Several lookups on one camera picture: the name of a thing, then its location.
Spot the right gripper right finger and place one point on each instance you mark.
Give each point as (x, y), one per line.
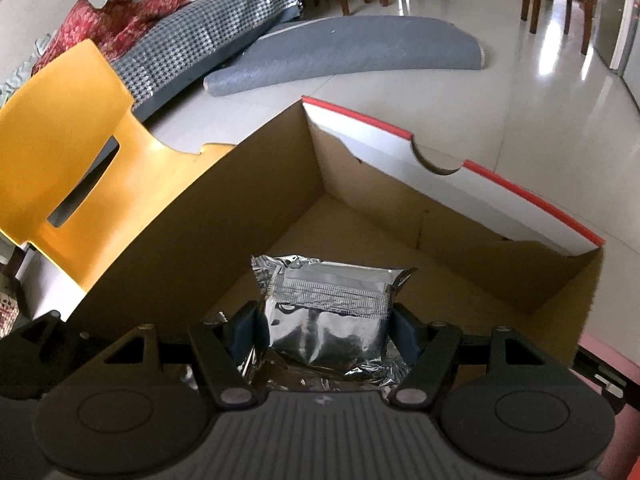
(430, 351)

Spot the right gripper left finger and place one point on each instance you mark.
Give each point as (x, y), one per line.
(221, 348)

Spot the silver foil pouch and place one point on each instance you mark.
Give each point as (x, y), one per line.
(326, 323)

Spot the red cardboard shoe box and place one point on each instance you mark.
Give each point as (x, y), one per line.
(322, 181)

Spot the pink lap desk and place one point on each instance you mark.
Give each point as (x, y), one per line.
(615, 411)

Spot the yellow plastic chair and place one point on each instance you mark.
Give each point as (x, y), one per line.
(81, 177)

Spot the houndstooth sofa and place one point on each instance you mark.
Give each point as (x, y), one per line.
(190, 43)

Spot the grey rolled floor mat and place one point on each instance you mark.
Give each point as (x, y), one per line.
(340, 46)

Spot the red patterned blanket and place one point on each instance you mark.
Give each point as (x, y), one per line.
(114, 28)

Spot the silver refrigerator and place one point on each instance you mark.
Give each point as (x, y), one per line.
(616, 27)

